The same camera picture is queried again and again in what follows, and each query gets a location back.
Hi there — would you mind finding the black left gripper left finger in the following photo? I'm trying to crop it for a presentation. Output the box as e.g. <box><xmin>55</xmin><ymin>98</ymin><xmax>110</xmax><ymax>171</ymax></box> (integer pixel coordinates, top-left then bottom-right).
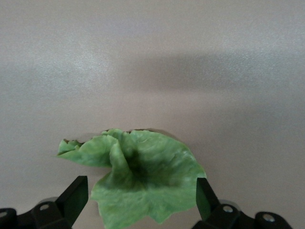
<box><xmin>0</xmin><ymin>176</ymin><xmax>89</xmax><ymax>229</ymax></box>

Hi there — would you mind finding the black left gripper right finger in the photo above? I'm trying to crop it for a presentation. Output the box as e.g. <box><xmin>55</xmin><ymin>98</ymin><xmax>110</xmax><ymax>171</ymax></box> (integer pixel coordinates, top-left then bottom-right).
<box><xmin>192</xmin><ymin>177</ymin><xmax>293</xmax><ymax>229</ymax></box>

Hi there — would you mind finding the green lettuce leaf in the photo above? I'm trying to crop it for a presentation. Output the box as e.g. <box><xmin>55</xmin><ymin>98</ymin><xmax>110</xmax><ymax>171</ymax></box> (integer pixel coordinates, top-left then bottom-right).
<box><xmin>56</xmin><ymin>128</ymin><xmax>207</xmax><ymax>229</ymax></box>

